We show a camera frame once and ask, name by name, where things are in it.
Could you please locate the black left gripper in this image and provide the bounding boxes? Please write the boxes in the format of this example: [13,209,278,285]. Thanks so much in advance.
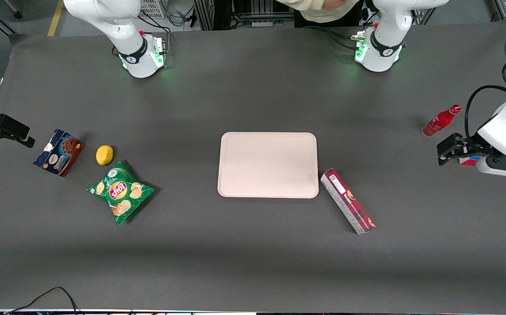
[437,131,494,166]

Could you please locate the red cookie box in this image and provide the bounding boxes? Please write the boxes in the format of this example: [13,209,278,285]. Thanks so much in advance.
[321,168,376,235]

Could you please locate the pale pink plastic tray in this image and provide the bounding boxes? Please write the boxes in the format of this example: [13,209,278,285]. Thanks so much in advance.
[217,132,320,199]

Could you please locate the white perforated box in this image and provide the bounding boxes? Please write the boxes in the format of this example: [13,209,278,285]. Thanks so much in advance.
[137,0,168,19]

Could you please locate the blue brown cookie box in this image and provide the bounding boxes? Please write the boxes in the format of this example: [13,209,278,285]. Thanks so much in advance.
[33,129,85,177]

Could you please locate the person bare hand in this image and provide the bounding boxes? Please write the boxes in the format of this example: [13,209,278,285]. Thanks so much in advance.
[322,0,350,12]

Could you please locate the red soda bottle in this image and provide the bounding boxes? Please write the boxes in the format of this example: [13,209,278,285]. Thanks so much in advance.
[422,104,462,138]

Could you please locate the person in cream shirt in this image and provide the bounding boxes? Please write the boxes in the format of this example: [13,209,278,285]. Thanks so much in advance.
[275,0,363,24]

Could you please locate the green chips bag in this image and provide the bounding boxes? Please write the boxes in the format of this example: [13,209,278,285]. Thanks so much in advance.
[86,160,155,226]

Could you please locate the yellow lemon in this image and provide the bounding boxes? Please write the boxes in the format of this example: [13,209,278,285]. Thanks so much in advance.
[95,145,114,166]

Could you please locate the yellow floor tape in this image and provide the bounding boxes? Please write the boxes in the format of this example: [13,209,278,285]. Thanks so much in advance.
[47,0,64,37]

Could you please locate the black left base cables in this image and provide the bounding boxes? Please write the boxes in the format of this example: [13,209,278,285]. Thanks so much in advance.
[304,25,363,51]

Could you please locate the black base cables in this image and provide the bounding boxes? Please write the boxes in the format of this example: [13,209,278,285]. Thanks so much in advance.
[112,15,172,60]
[304,25,363,51]

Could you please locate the black metal rack frame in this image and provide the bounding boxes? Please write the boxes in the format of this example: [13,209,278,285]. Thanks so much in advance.
[194,0,295,31]

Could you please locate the grey coiled cable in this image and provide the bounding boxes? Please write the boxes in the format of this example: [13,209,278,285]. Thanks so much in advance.
[165,0,188,28]

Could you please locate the black right base cables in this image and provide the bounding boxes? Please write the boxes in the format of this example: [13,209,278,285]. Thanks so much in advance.
[112,15,172,60]

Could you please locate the thin black floor cable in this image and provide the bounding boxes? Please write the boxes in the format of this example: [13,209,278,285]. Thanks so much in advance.
[3,287,80,315]

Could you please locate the black camera on stand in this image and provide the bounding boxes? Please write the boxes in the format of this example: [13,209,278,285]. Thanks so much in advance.
[0,74,35,151]

